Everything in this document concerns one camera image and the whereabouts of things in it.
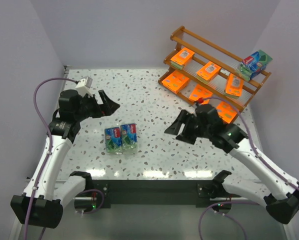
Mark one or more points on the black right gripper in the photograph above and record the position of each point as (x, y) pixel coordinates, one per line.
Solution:
(187, 127)

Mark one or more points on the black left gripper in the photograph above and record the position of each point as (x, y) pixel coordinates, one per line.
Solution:
(97, 105)

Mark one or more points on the blue sponge pack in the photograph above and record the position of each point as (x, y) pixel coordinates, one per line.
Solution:
(113, 140)
(129, 137)

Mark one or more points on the orange sponge box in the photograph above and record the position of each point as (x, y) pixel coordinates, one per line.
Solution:
(227, 112)
(208, 72)
(233, 86)
(182, 58)

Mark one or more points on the green sponge pack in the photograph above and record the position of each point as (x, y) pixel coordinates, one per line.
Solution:
(253, 65)

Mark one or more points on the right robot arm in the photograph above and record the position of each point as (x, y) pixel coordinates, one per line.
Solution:
(278, 192)

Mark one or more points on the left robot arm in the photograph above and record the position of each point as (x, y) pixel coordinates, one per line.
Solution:
(42, 204)

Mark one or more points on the wooden shelf rack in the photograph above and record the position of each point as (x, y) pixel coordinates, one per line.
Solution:
(198, 68)

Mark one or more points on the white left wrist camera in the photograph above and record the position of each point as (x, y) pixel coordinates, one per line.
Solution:
(83, 86)

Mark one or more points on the black table base frame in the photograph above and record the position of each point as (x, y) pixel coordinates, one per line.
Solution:
(159, 192)

